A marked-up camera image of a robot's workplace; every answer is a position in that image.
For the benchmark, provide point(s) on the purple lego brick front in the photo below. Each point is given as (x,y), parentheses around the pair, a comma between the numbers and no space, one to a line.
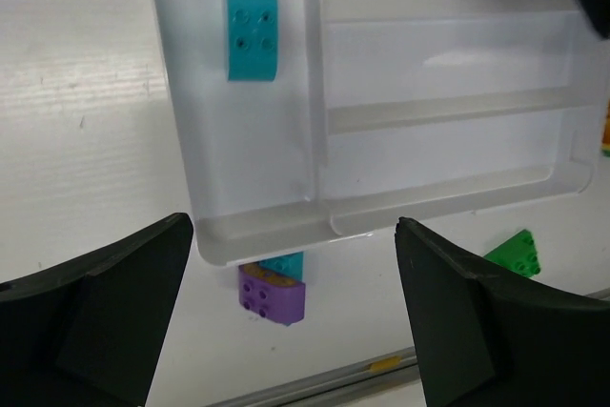
(275,297)

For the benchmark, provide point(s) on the yellow lego brick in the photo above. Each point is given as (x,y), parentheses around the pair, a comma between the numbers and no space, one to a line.
(605,142)

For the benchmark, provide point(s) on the green lego brick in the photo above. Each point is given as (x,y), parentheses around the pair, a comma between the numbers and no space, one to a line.
(518,254)

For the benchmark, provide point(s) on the aluminium front rail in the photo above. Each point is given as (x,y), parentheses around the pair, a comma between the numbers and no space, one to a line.
(339,386)

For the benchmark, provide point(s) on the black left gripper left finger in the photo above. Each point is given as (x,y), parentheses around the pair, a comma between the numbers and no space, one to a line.
(89,331)

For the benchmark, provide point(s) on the teal lego brick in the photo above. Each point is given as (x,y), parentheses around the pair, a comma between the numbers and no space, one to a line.
(252,40)
(290,265)

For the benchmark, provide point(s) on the white divided plastic tray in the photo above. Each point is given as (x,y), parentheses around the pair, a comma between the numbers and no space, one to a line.
(380,109)

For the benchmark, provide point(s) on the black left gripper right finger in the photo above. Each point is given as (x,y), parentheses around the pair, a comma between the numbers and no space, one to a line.
(485,336)

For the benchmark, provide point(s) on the teal lego brick front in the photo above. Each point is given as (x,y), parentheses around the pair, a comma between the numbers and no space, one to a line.
(290,265)

